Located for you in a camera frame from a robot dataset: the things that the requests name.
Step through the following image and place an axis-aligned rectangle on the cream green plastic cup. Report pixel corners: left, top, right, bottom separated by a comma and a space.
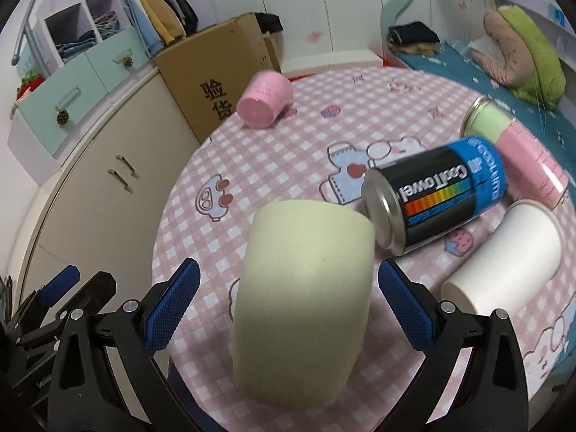
231, 200, 375, 408

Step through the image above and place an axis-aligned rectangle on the white paper cup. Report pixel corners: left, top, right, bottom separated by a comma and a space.
440, 200, 564, 315

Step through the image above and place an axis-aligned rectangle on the pink plastic cup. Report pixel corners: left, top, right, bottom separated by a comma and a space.
236, 70, 294, 129

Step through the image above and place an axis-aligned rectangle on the teal drawer unit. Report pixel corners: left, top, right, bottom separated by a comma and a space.
11, 26, 148, 155

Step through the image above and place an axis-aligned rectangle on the black blue CoolTowel can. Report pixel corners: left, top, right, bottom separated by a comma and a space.
361, 136, 507, 256

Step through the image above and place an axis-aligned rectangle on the red plush toy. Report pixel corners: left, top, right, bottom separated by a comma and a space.
17, 70, 45, 99

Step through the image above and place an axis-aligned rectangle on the green pink transparent canister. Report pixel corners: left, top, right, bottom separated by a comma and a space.
460, 96, 569, 210

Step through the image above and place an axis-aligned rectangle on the brown cardboard box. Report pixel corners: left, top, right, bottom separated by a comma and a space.
154, 13, 273, 141

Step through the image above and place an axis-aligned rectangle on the silver stair handrail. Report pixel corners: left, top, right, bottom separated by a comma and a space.
11, 0, 35, 66

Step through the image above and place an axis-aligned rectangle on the hanging clothes row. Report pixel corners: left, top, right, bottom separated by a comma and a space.
122, 0, 198, 57

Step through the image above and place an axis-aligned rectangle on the purple white shelf staircase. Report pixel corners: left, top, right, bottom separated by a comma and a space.
29, 0, 131, 75

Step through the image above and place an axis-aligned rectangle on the pink checkered tablecloth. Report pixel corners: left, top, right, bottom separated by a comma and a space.
151, 64, 573, 432

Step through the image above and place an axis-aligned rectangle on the red storage box white top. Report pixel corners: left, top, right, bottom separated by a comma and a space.
280, 49, 384, 78

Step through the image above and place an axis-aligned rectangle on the green pink rolled blanket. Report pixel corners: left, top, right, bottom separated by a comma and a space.
471, 6, 566, 110

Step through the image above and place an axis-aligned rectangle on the folded dark clothes pile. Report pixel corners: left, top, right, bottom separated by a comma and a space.
387, 22, 440, 57

